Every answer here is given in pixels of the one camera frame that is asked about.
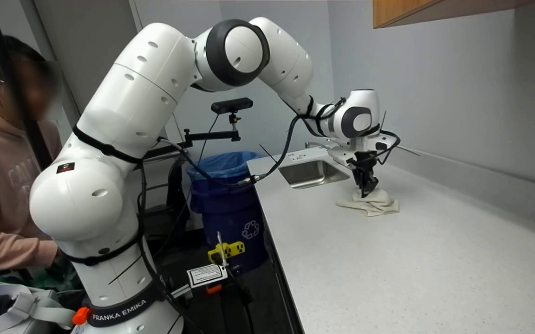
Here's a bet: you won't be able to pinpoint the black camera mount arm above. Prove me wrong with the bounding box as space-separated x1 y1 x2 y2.
145 112 246 160

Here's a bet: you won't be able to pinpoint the orange round knob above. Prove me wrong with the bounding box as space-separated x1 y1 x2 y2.
71 307 91 327

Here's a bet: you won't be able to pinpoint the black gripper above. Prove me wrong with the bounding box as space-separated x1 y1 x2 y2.
348 151 381 199

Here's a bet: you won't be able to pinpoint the stainless steel sink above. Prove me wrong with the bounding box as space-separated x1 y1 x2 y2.
277 158 352 190

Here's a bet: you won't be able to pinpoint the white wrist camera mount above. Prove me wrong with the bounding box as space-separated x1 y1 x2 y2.
357 132 394 157

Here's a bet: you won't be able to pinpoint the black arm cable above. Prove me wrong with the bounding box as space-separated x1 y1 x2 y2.
242 95 404 186

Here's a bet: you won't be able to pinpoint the black stereo camera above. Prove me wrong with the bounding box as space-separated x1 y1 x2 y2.
210 97 255 118

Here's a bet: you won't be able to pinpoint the wooden wall cabinet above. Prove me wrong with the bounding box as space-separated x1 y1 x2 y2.
372 0 535 30

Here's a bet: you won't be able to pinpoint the grey fabric straps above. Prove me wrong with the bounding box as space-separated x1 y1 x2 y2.
0 281 77 334

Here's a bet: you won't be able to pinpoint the yellow clamp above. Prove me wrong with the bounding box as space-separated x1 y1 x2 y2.
207 231 248 268

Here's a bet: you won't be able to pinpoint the black base cable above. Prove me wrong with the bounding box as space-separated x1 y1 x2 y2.
134 157 190 305

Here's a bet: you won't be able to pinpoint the blue recycling bin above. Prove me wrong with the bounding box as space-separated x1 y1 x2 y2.
186 151 268 275

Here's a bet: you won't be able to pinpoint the person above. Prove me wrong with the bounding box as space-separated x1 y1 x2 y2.
0 34 67 275

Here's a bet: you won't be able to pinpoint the beige cloth towel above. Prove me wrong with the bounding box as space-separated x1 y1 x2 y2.
335 186 402 220

